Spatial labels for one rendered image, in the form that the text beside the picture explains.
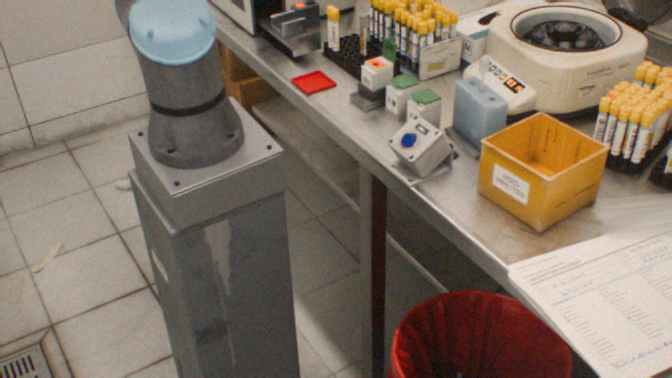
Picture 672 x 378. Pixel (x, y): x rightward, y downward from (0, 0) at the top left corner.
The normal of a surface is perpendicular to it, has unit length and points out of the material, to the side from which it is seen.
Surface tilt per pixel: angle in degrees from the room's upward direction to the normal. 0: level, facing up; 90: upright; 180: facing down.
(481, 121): 90
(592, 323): 1
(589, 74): 90
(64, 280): 0
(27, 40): 90
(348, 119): 0
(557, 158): 90
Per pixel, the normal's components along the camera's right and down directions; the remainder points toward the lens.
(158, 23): 0.00, -0.68
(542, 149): -0.81, 0.38
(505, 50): -0.92, 0.26
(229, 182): 0.52, 0.51
